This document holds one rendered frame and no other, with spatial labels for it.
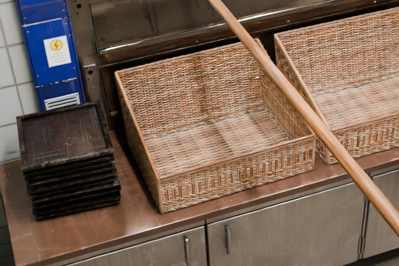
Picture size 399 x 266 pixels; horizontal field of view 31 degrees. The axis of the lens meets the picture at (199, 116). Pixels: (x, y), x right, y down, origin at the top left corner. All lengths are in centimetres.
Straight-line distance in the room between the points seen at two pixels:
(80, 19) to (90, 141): 42
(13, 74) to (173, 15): 58
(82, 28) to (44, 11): 16
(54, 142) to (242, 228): 68
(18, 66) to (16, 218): 50
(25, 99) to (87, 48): 28
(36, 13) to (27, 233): 70
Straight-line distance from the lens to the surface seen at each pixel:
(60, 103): 252
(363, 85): 287
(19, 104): 254
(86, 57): 249
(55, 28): 238
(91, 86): 256
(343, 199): 254
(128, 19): 246
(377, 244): 281
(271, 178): 238
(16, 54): 244
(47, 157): 225
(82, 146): 226
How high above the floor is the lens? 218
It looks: 36 degrees down
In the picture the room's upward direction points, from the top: 4 degrees counter-clockwise
